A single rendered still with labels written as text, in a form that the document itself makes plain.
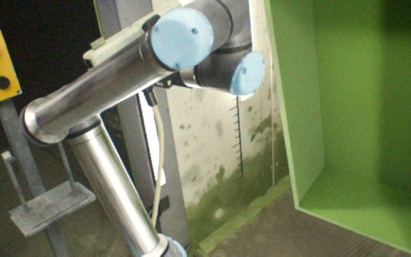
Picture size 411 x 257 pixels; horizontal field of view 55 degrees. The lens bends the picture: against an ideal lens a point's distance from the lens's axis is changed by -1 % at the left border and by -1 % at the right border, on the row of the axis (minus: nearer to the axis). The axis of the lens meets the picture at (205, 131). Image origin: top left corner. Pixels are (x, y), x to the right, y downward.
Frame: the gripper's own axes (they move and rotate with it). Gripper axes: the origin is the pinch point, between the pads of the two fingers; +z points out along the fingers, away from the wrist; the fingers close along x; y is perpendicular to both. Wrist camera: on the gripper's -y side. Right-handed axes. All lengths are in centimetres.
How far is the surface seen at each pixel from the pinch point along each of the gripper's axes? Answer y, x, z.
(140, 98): 48, 32, 55
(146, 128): 63, 29, 55
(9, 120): 34, -12, 82
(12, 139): 42, -16, 83
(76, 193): 72, -11, 66
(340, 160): 119, 94, -7
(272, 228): 170, 68, 30
